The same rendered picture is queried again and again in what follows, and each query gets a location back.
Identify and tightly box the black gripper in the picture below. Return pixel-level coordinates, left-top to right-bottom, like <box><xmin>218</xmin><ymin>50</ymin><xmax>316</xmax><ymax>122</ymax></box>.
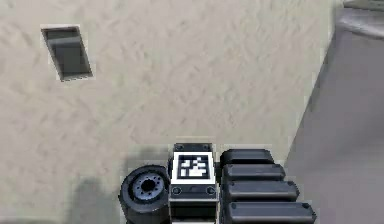
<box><xmin>118</xmin><ymin>164</ymin><xmax>170</xmax><ymax>224</ymax></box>

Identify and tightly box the dark grey wall vent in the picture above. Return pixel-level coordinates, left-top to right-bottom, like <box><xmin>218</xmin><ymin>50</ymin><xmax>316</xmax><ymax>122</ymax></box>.
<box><xmin>40</xmin><ymin>25</ymin><xmax>95</xmax><ymax>82</ymax></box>

